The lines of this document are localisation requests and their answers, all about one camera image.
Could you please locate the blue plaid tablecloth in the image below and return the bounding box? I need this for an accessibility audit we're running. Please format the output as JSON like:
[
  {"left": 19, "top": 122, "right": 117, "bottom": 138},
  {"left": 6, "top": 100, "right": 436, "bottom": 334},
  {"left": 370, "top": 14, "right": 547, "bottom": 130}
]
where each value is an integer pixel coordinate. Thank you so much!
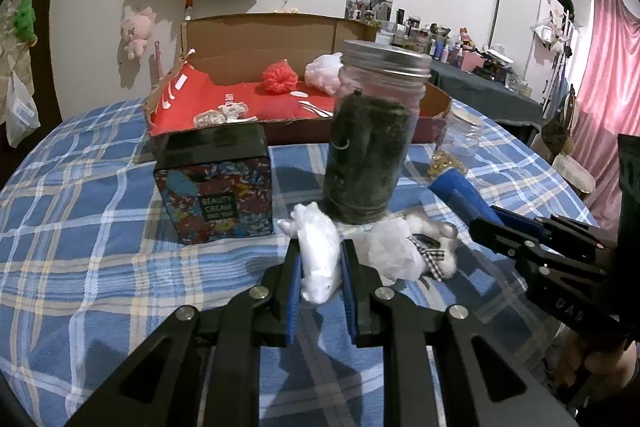
[{"left": 1, "top": 100, "right": 596, "bottom": 426}]

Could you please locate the glass jar with dark contents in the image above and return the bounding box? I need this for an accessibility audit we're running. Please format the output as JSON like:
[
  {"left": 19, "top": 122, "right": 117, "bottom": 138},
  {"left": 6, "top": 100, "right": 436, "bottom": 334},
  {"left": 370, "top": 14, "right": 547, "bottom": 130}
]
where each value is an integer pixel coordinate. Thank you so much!
[{"left": 322, "top": 40, "right": 431, "bottom": 225}]

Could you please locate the white mesh puff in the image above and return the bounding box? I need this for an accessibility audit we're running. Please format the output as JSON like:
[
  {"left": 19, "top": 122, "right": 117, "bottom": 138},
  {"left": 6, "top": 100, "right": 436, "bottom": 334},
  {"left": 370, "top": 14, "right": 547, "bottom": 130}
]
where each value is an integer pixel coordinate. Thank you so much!
[{"left": 304, "top": 52, "right": 343, "bottom": 96}]

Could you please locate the cardboard box with red lining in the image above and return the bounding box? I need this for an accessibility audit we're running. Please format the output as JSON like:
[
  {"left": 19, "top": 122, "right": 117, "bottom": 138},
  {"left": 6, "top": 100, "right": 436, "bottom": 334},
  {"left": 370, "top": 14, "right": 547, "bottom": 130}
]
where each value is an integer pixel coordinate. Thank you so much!
[{"left": 143, "top": 12, "right": 454, "bottom": 148}]

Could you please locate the white plastic soft item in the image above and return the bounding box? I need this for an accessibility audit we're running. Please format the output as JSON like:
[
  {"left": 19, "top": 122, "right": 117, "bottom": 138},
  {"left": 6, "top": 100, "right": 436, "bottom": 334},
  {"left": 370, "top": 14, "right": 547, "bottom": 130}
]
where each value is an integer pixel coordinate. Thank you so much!
[{"left": 277, "top": 202, "right": 342, "bottom": 307}]

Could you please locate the green plush on door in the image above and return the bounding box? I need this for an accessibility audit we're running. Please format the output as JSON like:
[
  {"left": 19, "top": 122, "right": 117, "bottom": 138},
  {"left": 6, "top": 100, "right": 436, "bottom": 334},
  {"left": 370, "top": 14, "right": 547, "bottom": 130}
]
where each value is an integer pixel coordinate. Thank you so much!
[{"left": 13, "top": 0, "right": 38, "bottom": 46}]

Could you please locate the white cabinet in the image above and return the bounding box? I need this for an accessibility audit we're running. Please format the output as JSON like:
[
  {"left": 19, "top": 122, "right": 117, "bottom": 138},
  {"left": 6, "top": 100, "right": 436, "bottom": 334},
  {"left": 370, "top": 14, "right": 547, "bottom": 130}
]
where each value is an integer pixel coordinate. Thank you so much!
[{"left": 489, "top": 0, "right": 574, "bottom": 104}]

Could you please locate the cream crocheted scrunchie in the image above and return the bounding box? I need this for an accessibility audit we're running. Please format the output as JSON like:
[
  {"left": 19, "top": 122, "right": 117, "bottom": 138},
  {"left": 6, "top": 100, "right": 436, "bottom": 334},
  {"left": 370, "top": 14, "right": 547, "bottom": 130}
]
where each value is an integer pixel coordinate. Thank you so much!
[{"left": 193, "top": 102, "right": 248, "bottom": 128}]

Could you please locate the red mesh puff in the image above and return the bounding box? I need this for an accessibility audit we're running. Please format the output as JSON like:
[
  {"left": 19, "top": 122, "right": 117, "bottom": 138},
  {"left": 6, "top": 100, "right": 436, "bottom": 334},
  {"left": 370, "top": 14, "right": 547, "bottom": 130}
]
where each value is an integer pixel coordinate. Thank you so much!
[{"left": 262, "top": 60, "right": 298, "bottom": 94}]

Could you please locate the white plastic bag on door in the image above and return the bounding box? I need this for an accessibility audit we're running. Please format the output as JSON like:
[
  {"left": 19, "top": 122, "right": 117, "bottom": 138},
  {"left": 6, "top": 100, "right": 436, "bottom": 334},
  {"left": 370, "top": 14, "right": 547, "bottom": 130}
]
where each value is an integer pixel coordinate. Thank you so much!
[{"left": 6, "top": 72, "right": 40, "bottom": 148}]

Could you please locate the pink plush on wall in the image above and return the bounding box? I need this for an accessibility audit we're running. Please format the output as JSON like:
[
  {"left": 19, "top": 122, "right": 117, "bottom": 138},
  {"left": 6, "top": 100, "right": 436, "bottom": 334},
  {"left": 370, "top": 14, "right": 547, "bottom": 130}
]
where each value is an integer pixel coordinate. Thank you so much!
[{"left": 120, "top": 6, "right": 156, "bottom": 60}]

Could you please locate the crumpled white plastic wrap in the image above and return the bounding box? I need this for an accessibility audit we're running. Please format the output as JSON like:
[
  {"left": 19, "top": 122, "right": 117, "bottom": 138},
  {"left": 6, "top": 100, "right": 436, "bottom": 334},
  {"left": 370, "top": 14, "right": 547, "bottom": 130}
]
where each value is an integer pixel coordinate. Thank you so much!
[{"left": 367, "top": 218, "right": 425, "bottom": 285}]

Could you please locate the white fluffy plush toy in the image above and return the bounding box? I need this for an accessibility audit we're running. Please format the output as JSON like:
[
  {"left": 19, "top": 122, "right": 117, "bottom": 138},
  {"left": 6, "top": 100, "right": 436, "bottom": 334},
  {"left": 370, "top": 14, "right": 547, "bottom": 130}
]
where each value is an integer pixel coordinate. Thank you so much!
[{"left": 405, "top": 213, "right": 459, "bottom": 281}]

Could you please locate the dark cloth covered table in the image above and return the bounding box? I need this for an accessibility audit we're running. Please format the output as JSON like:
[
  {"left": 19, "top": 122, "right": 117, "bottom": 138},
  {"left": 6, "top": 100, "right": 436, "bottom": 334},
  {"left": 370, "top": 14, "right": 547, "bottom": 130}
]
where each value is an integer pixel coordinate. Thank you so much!
[{"left": 431, "top": 61, "right": 542, "bottom": 131}]

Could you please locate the glass jar with gold beads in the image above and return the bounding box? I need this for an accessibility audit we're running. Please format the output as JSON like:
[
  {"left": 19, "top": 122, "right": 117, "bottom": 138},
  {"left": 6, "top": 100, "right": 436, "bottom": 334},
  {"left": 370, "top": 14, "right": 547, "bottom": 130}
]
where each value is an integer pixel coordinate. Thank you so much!
[{"left": 427, "top": 107, "right": 484, "bottom": 180}]

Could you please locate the colourful beauty cream tin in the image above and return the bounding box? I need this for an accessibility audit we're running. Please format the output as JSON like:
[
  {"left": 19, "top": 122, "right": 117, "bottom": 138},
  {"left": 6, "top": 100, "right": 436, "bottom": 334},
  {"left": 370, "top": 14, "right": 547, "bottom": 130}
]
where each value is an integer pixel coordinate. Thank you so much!
[{"left": 153, "top": 124, "right": 273, "bottom": 245}]

